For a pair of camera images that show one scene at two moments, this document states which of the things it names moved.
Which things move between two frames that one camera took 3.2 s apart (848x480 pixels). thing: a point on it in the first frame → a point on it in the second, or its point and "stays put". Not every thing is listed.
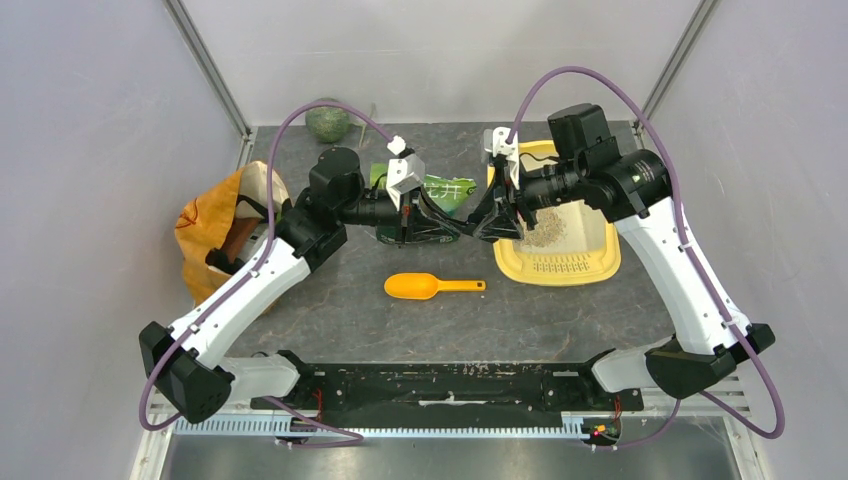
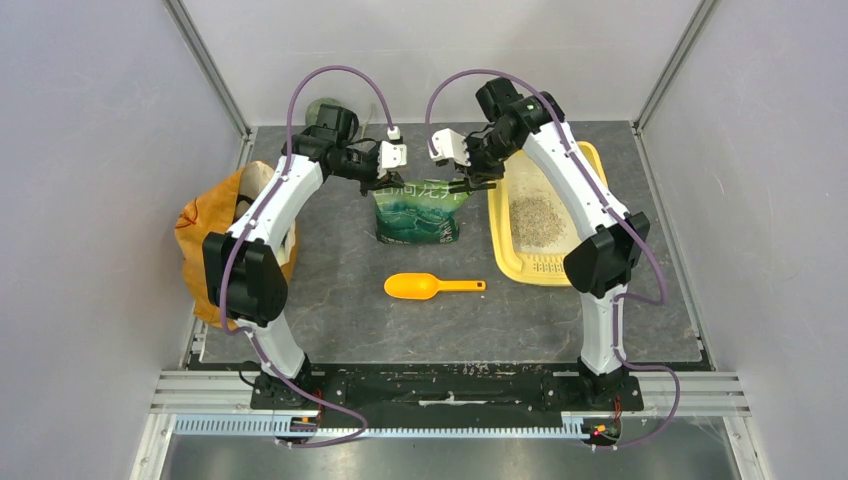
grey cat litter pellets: (549, 230) stays put
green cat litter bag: (450, 194) stays put
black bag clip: (468, 228) → (467, 187)
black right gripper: (503, 205) → (475, 172)
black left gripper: (416, 207) → (387, 180)
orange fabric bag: (221, 225) stays put
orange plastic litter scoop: (423, 286) stays put
